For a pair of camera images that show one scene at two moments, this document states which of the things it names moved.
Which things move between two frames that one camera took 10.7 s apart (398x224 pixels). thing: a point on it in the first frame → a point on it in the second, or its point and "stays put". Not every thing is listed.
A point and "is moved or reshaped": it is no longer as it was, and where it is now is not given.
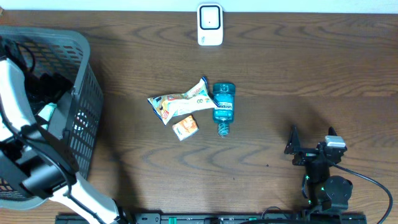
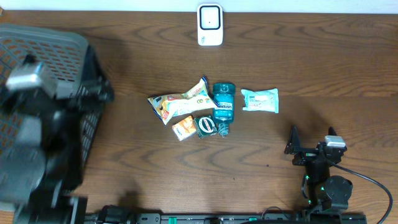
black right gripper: (305, 154) stays put
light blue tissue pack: (46, 113) is moved or reshaped
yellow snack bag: (166, 106) stays put
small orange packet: (185, 127) stays put
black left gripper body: (45, 83) → (60, 133)
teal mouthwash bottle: (224, 95) stays put
